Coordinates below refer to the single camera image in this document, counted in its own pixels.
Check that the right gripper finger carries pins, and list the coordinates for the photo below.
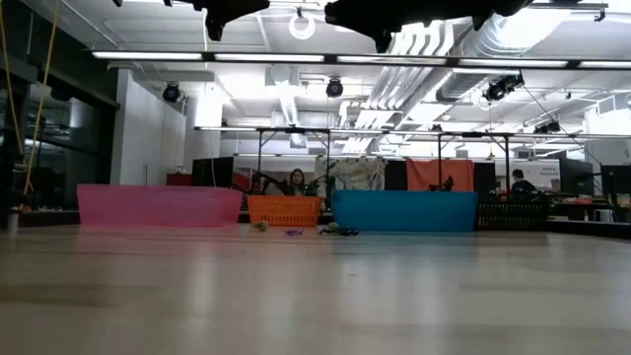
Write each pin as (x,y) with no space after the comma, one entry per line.
(360,7)
(362,24)

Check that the blue plastic bin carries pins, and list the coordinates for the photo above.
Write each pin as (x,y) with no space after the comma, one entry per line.
(404,212)

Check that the orange plastic basket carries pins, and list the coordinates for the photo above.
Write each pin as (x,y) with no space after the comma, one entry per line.
(285,212)

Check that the small white skull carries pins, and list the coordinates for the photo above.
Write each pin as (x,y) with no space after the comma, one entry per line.
(332,226)
(261,226)

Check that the black plastic basket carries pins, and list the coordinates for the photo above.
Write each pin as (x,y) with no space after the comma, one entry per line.
(512,217)

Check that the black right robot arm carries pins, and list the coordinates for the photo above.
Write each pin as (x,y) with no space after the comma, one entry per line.
(512,6)

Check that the round white ceiling lamp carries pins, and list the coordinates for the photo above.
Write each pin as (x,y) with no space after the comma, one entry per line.
(290,25)

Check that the black ceiling spotlight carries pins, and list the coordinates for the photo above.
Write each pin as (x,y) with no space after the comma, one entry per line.
(171,92)
(334,88)

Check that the long ceiling light strip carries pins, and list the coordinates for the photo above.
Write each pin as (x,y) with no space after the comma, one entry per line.
(148,55)

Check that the beige patterned cloth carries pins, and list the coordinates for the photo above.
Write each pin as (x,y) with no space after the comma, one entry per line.
(352,172)

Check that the black monitor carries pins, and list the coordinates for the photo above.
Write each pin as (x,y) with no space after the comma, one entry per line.
(212,172)
(576,176)
(616,180)

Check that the red box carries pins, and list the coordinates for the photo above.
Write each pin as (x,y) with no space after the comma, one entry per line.
(178,179)

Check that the orange hanging cloth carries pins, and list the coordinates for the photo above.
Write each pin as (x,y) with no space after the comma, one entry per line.
(439,175)

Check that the person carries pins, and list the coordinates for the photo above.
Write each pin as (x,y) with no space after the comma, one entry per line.
(522,185)
(297,182)

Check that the pink plastic bin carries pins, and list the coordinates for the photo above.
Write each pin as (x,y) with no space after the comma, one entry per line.
(158,207)

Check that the white sign board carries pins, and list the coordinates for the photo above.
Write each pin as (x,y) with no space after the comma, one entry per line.
(535,172)

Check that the black toy spider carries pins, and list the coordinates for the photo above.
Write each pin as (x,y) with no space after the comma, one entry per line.
(349,232)

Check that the purple toy spider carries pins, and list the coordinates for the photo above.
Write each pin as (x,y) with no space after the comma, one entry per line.
(293,231)

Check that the white cup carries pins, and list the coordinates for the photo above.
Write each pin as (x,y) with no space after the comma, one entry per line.
(12,221)

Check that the black ceiling camera rig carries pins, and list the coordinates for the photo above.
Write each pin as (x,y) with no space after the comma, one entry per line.
(503,88)

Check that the black metal stand frame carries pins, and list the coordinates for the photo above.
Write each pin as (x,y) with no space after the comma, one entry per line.
(507,163)

